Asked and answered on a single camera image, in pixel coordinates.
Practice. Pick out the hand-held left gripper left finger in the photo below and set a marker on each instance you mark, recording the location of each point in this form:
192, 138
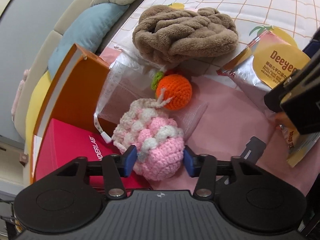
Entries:
130, 161

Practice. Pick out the pink white crochet pouch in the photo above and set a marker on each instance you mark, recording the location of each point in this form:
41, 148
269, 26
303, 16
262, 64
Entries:
160, 140

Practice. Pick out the brown fleece towel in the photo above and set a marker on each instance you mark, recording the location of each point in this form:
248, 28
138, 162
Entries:
185, 32

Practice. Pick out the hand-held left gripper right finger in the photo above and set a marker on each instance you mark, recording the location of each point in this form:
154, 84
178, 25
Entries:
188, 163

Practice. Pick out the silver yellow wipes packet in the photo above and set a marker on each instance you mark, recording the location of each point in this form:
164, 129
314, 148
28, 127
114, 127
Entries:
270, 55

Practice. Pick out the brown wall fitting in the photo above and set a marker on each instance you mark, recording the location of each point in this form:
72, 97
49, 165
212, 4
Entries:
23, 159

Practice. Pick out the lemon print checked sheet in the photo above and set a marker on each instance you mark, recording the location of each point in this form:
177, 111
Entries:
250, 5

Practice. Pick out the yellow pillow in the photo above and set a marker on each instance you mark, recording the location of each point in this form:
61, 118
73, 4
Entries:
37, 105

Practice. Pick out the pink plush toy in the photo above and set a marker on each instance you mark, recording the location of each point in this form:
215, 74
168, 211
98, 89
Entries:
18, 92

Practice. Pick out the red box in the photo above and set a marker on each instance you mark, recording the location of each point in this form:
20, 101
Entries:
70, 145

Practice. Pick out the orange crochet ball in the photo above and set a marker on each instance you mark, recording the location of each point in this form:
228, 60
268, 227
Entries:
175, 90

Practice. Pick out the pink cloth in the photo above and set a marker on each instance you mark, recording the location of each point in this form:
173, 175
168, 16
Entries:
225, 120

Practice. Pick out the orange cardboard box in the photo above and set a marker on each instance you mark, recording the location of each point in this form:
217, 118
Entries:
82, 92

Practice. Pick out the blue pillow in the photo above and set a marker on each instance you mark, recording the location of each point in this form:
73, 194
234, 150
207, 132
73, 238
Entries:
85, 30

